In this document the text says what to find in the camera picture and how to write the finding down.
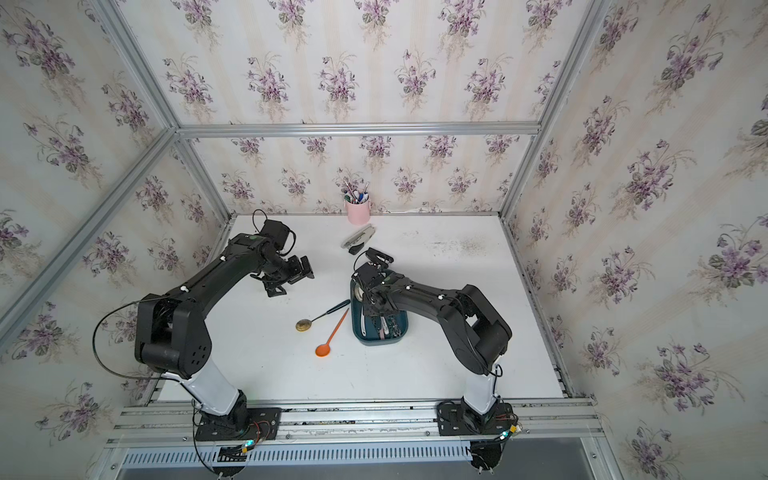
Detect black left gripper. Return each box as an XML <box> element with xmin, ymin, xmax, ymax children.
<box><xmin>261</xmin><ymin>254</ymin><xmax>318</xmax><ymax>298</ymax></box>

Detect teal plastic storage box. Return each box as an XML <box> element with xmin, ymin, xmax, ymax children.
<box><xmin>350</xmin><ymin>280</ymin><xmax>409</xmax><ymax>346</ymax></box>

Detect steel spoon pink handle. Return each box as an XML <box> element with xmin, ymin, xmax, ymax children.
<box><xmin>378</xmin><ymin>317</ymin><xmax>389</xmax><ymax>340</ymax></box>

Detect gold spoon green handle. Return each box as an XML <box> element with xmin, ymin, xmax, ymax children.
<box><xmin>295</xmin><ymin>299</ymin><xmax>351</xmax><ymax>332</ymax></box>

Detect orange plastic spoon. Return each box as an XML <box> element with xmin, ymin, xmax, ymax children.
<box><xmin>315</xmin><ymin>308</ymin><xmax>350</xmax><ymax>358</ymax></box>

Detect steel spoon green handle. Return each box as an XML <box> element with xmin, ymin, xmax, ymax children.
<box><xmin>386</xmin><ymin>315</ymin><xmax>403</xmax><ymax>338</ymax></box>

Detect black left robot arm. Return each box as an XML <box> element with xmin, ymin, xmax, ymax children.
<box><xmin>134</xmin><ymin>233</ymin><xmax>314</xmax><ymax>417</ymax></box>

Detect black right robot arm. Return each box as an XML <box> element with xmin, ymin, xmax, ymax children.
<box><xmin>352</xmin><ymin>273</ymin><xmax>513</xmax><ymax>416</ymax></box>

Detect pink pen cup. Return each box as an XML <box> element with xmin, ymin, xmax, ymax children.
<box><xmin>345</xmin><ymin>194</ymin><xmax>370</xmax><ymax>225</ymax></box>

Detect pens in cup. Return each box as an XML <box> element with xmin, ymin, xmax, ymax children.
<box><xmin>342</xmin><ymin>183</ymin><xmax>370</xmax><ymax>205</ymax></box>

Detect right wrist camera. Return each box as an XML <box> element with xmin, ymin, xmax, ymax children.
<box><xmin>352</xmin><ymin>263</ymin><xmax>386</xmax><ymax>290</ymax></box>

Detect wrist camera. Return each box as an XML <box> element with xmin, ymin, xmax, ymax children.
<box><xmin>352</xmin><ymin>263</ymin><xmax>386</xmax><ymax>290</ymax></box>
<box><xmin>259</xmin><ymin>219</ymin><xmax>297</xmax><ymax>256</ymax></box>

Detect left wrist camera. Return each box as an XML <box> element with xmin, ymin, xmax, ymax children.
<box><xmin>259</xmin><ymin>219</ymin><xmax>297</xmax><ymax>256</ymax></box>

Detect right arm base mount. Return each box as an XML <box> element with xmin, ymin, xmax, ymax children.
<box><xmin>436</xmin><ymin>398</ymin><xmax>519</xmax><ymax>437</ymax></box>

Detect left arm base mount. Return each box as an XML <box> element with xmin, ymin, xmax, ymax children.
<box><xmin>194</xmin><ymin>408</ymin><xmax>282</xmax><ymax>442</ymax></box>

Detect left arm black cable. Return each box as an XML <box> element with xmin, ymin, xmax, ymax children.
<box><xmin>91</xmin><ymin>299</ymin><xmax>163</xmax><ymax>382</ymax></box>

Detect white slotted cable duct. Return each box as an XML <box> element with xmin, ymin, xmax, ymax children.
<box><xmin>121</xmin><ymin>441</ymin><xmax>472</xmax><ymax>470</ymax></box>

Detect aluminium rail frame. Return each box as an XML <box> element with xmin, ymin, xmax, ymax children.
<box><xmin>87</xmin><ymin>398</ymin><xmax>622</xmax><ymax>479</ymax></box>

